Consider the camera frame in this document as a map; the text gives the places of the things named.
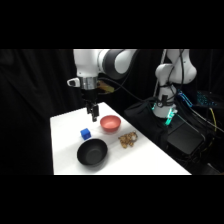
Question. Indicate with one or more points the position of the device with teal lights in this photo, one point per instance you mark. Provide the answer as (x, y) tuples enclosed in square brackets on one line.
[(205, 98)]

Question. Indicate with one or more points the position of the pink bowl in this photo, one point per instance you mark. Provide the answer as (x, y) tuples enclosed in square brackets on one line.
[(110, 123)]

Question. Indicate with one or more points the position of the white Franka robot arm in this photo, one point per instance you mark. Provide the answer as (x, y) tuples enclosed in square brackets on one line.
[(86, 63)]

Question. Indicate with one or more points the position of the black curtain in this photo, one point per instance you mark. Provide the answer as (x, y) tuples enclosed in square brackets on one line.
[(33, 100)]

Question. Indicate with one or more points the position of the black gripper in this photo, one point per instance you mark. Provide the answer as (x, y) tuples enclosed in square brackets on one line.
[(90, 96)]

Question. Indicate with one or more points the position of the brown plush toy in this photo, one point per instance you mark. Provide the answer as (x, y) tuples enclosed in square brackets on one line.
[(128, 139)]

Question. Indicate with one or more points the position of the black box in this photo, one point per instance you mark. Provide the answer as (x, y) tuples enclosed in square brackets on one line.
[(185, 138)]

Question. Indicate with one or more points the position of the black bowl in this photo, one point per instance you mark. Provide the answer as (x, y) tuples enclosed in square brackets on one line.
[(92, 152)]

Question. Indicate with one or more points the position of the black robot stand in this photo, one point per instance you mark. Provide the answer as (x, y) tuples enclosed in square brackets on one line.
[(146, 120)]

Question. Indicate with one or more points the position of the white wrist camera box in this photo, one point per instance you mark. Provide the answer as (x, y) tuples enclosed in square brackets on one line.
[(73, 82)]

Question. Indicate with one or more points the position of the blue cube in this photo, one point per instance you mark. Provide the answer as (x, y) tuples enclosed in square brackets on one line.
[(85, 133)]

